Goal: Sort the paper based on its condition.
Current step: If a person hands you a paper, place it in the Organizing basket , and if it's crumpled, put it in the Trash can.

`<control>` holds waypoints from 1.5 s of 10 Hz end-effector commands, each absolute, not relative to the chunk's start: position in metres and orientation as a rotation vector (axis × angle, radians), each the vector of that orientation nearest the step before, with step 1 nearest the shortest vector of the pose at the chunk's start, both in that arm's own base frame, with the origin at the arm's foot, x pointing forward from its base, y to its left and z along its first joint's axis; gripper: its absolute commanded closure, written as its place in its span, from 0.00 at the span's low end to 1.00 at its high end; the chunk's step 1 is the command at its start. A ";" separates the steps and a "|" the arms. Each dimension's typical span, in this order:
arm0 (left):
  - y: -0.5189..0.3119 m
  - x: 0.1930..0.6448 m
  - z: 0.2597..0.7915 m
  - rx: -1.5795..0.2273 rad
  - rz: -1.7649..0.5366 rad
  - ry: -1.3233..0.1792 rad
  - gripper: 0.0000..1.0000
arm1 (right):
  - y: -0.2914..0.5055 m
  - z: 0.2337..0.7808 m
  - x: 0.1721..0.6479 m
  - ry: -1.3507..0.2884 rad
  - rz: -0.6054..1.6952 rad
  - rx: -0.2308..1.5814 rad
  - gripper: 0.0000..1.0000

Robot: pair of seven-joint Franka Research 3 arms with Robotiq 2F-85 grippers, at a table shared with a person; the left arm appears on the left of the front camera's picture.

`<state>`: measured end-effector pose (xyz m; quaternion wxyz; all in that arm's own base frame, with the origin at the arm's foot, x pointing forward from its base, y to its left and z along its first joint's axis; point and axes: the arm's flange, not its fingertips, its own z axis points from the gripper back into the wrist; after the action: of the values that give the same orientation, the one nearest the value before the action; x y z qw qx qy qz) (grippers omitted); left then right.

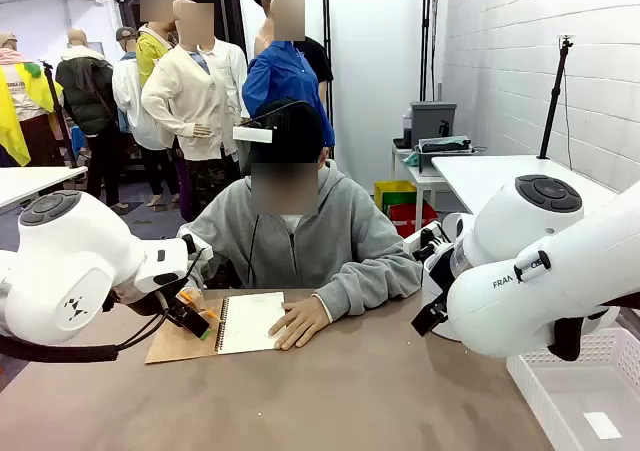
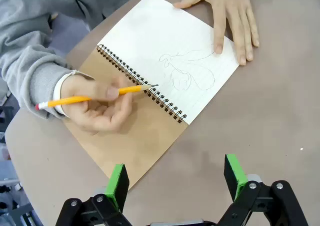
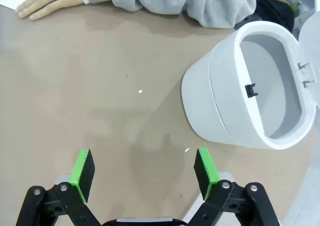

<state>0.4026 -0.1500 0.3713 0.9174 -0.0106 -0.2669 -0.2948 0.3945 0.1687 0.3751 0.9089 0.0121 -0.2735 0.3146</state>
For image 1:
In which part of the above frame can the thin black headset cable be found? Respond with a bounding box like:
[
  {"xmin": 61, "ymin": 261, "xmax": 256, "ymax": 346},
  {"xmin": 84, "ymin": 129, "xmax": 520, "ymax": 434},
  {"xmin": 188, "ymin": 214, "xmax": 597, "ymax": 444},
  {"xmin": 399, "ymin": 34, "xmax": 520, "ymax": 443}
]
[{"xmin": 246, "ymin": 214, "xmax": 259, "ymax": 288}]

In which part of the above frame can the spiral notebook brown cover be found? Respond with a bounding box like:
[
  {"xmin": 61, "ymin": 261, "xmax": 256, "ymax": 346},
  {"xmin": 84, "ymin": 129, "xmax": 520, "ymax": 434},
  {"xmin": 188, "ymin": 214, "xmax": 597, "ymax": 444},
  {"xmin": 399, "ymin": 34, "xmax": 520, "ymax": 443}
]
[{"xmin": 144, "ymin": 291, "xmax": 286, "ymax": 366}]

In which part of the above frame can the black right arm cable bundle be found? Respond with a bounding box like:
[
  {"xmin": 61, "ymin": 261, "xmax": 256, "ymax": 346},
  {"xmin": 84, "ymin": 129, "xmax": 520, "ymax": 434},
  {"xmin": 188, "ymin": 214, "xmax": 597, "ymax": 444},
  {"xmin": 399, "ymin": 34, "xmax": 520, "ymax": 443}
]
[{"xmin": 547, "ymin": 290, "xmax": 640, "ymax": 363}]

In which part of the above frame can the mannequin in white shirt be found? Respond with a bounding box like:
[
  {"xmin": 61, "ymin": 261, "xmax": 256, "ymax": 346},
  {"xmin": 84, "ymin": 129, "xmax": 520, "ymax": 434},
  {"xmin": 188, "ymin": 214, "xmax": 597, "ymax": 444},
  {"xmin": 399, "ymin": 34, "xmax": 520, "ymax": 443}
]
[{"xmin": 112, "ymin": 26, "xmax": 180, "ymax": 207}]

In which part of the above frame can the yellow bin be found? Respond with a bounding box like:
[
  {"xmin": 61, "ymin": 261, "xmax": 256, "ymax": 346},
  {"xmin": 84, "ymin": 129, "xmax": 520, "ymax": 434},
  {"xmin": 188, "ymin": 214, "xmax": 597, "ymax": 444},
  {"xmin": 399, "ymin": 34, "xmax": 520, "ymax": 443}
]
[{"xmin": 374, "ymin": 180, "xmax": 418, "ymax": 213}]

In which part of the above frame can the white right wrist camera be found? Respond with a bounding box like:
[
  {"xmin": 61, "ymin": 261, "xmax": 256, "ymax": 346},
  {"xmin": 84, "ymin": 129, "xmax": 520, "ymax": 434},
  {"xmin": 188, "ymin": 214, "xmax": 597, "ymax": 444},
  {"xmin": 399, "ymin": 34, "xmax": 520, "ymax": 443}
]
[{"xmin": 402, "ymin": 222, "xmax": 454, "ymax": 261}]

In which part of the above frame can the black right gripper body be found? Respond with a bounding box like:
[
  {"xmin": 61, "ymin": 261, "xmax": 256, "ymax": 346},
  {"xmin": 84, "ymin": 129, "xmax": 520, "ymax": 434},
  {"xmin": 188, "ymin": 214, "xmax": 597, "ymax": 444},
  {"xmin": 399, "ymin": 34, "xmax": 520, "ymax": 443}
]
[{"xmin": 422, "ymin": 250, "xmax": 457, "ymax": 317}]

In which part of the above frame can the person's left hand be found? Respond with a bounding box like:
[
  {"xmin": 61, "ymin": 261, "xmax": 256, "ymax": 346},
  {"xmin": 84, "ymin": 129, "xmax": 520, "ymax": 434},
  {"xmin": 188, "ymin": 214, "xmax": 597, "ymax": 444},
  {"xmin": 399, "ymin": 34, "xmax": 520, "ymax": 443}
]
[{"xmin": 268, "ymin": 294, "xmax": 332, "ymax": 351}]

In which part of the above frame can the person in grey hoodie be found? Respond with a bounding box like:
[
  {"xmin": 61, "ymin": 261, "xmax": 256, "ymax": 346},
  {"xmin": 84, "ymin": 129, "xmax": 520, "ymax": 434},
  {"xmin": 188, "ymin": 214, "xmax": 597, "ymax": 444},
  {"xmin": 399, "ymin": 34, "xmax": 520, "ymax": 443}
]
[{"xmin": 177, "ymin": 159, "xmax": 424, "ymax": 322}]

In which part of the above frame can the red bin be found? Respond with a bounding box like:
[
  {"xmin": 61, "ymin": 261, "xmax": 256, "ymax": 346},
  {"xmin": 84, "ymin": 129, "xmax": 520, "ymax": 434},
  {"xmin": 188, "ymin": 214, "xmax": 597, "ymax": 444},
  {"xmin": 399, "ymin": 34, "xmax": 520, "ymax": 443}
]
[{"xmin": 388, "ymin": 201, "xmax": 440, "ymax": 240}]

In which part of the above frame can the black light stand pole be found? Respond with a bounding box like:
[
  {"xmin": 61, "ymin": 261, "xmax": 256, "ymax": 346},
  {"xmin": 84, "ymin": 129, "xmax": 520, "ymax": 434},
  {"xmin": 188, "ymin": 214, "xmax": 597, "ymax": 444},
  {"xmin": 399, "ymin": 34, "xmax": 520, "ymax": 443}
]
[
  {"xmin": 421, "ymin": 0, "xmax": 444, "ymax": 103},
  {"xmin": 322, "ymin": 0, "xmax": 335, "ymax": 160}
]

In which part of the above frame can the mannequin in yellow raincoat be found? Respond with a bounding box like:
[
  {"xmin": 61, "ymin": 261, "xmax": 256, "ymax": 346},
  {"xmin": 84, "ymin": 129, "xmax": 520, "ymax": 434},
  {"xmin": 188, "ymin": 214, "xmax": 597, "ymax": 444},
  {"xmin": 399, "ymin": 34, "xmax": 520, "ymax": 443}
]
[{"xmin": 0, "ymin": 31, "xmax": 65, "ymax": 168}]

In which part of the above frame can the black left arm cable bundle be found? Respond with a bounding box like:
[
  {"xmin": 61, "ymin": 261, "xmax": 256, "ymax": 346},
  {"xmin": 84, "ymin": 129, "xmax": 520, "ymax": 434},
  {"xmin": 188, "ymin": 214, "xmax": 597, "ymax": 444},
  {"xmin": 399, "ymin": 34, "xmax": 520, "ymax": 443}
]
[{"xmin": 0, "ymin": 290, "xmax": 201, "ymax": 365}]

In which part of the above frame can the small white table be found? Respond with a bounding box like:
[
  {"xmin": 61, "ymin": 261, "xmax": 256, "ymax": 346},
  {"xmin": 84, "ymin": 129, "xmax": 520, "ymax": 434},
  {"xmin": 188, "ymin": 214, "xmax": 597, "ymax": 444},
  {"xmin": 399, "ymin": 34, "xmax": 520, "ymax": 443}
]
[{"xmin": 391, "ymin": 138, "xmax": 451, "ymax": 208}]

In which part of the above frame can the black cap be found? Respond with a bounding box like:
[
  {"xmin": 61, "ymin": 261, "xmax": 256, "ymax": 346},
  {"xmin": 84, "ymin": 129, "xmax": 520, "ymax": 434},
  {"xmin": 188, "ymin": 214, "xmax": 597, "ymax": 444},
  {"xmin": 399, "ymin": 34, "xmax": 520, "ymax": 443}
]
[{"xmin": 241, "ymin": 98, "xmax": 325, "ymax": 177}]

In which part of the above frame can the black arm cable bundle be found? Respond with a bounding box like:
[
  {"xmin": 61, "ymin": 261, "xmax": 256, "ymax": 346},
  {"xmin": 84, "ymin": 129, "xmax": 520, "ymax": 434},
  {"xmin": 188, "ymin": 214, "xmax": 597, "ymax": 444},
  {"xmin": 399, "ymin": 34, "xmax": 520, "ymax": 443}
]
[
  {"xmin": 0, "ymin": 290, "xmax": 201, "ymax": 365},
  {"xmin": 547, "ymin": 290, "xmax": 640, "ymax": 363}
]

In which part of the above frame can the mannequin in yellow jacket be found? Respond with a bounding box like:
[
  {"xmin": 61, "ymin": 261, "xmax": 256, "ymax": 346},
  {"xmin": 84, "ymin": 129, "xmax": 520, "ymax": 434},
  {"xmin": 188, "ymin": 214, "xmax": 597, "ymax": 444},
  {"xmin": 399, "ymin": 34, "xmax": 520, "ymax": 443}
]
[{"xmin": 134, "ymin": 0, "xmax": 176, "ymax": 90}]

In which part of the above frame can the mannequin in cream cardigan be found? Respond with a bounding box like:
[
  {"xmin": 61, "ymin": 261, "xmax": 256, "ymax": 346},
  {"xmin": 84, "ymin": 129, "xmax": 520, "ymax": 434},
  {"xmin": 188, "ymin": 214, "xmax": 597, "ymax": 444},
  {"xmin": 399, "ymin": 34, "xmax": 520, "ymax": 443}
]
[{"xmin": 141, "ymin": 0, "xmax": 250, "ymax": 222}]

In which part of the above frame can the person's left forearm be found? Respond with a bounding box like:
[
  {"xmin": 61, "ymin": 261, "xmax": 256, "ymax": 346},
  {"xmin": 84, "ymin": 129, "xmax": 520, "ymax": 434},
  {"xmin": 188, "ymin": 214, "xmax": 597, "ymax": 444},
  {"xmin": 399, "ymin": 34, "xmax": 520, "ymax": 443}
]
[{"xmin": 314, "ymin": 258, "xmax": 424, "ymax": 322}]

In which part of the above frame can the grey tray with green items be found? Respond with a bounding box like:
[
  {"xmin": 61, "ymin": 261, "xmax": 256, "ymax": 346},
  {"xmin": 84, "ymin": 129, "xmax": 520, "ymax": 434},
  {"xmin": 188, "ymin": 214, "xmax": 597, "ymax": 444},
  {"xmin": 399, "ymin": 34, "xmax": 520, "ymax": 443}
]
[{"xmin": 414, "ymin": 136, "xmax": 474, "ymax": 175}]

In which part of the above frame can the large white table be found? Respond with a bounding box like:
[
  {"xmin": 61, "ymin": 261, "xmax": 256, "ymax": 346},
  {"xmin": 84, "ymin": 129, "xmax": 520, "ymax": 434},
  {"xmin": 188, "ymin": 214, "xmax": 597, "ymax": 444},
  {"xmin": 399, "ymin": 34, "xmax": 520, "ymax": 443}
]
[{"xmin": 430, "ymin": 154, "xmax": 626, "ymax": 217}]

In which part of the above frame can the white perforated plastic basket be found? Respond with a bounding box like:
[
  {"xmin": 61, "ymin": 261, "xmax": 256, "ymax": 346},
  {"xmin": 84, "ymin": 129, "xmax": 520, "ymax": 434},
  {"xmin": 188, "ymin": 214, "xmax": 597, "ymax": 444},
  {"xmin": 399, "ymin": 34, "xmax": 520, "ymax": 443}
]
[{"xmin": 505, "ymin": 326, "xmax": 640, "ymax": 451}]

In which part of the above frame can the black tripod with white head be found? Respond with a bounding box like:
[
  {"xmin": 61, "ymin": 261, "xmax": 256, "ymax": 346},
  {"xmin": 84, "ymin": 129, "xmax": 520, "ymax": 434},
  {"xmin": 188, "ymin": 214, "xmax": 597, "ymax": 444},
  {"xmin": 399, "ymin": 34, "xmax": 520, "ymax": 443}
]
[{"xmin": 537, "ymin": 34, "xmax": 577, "ymax": 161}]

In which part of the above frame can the white lidded trash bin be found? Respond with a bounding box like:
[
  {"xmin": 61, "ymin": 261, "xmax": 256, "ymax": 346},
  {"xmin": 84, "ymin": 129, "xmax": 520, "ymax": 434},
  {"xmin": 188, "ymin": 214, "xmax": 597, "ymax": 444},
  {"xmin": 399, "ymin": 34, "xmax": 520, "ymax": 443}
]
[{"xmin": 421, "ymin": 265, "xmax": 464, "ymax": 343}]

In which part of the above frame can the white side table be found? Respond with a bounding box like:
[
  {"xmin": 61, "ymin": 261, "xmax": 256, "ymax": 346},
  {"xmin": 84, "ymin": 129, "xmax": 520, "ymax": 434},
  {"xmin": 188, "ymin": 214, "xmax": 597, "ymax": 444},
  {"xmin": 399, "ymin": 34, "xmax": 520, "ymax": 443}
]
[{"xmin": 0, "ymin": 165, "xmax": 89, "ymax": 213}]

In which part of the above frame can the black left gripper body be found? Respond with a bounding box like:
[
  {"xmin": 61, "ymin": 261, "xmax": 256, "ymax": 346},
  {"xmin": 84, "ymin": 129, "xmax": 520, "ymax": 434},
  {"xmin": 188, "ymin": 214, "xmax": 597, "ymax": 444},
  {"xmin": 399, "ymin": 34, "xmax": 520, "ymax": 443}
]
[{"xmin": 164, "ymin": 296, "xmax": 210, "ymax": 334}]

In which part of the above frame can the green bin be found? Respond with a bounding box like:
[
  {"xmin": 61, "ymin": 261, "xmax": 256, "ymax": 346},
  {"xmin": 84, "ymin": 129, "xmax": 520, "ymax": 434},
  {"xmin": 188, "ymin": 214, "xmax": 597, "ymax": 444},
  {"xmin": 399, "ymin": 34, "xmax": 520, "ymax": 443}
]
[{"xmin": 382, "ymin": 190, "xmax": 426, "ymax": 218}]

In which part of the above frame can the orange pencil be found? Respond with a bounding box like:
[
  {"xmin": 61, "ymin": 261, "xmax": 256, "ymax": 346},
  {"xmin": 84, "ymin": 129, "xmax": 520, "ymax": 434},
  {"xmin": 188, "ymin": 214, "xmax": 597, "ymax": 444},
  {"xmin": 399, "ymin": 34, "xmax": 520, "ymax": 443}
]
[{"xmin": 180, "ymin": 292, "xmax": 219, "ymax": 321}]

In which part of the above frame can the grey box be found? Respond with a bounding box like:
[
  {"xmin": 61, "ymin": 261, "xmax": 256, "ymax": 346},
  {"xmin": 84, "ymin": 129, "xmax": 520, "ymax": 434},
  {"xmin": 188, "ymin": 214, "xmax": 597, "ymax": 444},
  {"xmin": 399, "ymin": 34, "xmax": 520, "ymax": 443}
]
[{"xmin": 409, "ymin": 101, "xmax": 458, "ymax": 148}]

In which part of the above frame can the mannequin in blue shirt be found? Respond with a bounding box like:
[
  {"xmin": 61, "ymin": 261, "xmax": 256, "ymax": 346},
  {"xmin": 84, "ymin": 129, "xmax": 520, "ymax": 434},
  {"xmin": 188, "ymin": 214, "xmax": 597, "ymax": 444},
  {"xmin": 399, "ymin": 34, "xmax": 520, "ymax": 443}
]
[{"xmin": 242, "ymin": 0, "xmax": 336, "ymax": 162}]

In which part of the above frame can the white head-mounted camera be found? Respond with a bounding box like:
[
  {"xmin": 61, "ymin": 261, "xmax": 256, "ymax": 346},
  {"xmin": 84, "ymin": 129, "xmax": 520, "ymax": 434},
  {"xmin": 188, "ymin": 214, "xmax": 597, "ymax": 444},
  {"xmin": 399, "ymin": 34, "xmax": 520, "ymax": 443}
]
[{"xmin": 232, "ymin": 99, "xmax": 301, "ymax": 145}]

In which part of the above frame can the person's right hand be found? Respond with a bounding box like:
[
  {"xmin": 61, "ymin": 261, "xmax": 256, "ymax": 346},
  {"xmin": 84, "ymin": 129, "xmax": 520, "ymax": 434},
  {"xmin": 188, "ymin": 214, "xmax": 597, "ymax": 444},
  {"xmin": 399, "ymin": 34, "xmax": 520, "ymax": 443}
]
[{"xmin": 180, "ymin": 286, "xmax": 208, "ymax": 317}]

